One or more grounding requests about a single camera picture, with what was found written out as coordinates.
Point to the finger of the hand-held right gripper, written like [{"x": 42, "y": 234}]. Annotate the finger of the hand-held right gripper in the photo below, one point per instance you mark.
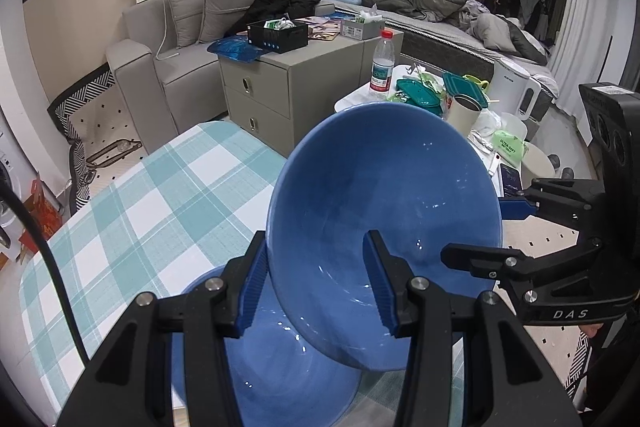
[
  {"x": 475, "y": 259},
  {"x": 515, "y": 210}
]

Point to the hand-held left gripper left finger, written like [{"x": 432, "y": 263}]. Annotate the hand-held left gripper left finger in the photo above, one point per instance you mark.
[{"x": 252, "y": 292}]

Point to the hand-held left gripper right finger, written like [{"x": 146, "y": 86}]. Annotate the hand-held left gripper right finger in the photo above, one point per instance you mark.
[{"x": 382, "y": 297}]

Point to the blue bowl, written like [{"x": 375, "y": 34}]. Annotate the blue bowl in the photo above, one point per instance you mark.
[
  {"x": 380, "y": 187},
  {"x": 280, "y": 367}
]

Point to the person's right hand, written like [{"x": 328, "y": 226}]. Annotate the person's right hand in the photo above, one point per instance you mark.
[{"x": 592, "y": 332}]

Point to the green wet wipes pack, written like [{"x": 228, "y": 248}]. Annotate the green wet wipes pack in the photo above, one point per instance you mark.
[{"x": 510, "y": 147}]

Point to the beige paper cup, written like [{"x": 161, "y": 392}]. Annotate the beige paper cup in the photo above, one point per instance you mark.
[{"x": 462, "y": 119}]

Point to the white electric kettle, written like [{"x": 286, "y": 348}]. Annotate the white electric kettle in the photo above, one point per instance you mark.
[{"x": 512, "y": 87}]

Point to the teal white checkered tablecloth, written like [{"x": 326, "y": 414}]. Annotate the teal white checkered tablecloth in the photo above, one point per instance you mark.
[{"x": 150, "y": 207}]

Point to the teal plastic container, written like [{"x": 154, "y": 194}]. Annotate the teal plastic container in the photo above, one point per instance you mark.
[
  {"x": 462, "y": 84},
  {"x": 417, "y": 89}
]

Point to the grey clothes pile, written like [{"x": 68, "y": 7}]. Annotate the grey clothes pile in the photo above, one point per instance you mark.
[{"x": 500, "y": 32}]

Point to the white curtain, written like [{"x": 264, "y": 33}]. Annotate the white curtain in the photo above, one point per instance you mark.
[{"x": 595, "y": 7}]

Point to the white side table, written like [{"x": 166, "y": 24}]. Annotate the white side table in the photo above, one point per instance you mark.
[{"x": 355, "y": 99}]

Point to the clear plastic water bottle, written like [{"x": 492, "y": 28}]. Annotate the clear plastic water bottle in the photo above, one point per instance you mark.
[{"x": 381, "y": 67}]

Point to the beige nightstand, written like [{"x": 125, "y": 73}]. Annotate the beige nightstand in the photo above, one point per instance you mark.
[{"x": 260, "y": 92}]

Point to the orange paper bag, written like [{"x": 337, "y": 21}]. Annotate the orange paper bag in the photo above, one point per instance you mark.
[{"x": 42, "y": 217}]

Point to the olive green jacket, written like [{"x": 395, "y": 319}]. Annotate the olive green jacket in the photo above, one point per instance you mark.
[{"x": 410, "y": 2}]

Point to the grey tissue box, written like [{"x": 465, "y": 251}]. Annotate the grey tissue box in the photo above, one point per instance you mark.
[{"x": 362, "y": 28}]

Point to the beige sofa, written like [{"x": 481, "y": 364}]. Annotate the beige sofa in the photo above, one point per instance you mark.
[{"x": 140, "y": 77}]

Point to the blue plastic bag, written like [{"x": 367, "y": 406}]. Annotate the blue plastic bag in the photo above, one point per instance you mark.
[{"x": 235, "y": 49}]

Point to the black storage box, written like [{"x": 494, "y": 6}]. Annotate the black storage box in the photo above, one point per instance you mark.
[{"x": 277, "y": 41}]

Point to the colourful magazine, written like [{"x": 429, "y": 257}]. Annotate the colourful magazine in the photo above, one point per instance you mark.
[{"x": 322, "y": 29}]

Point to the white washing machine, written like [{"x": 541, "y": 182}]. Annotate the white washing machine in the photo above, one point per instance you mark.
[{"x": 6, "y": 167}]

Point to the grey sofa cushion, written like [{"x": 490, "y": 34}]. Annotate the grey sofa cushion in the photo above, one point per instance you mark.
[
  {"x": 230, "y": 2},
  {"x": 185, "y": 12}
]

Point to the black jacket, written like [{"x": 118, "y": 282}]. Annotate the black jacket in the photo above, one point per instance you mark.
[{"x": 280, "y": 4}]

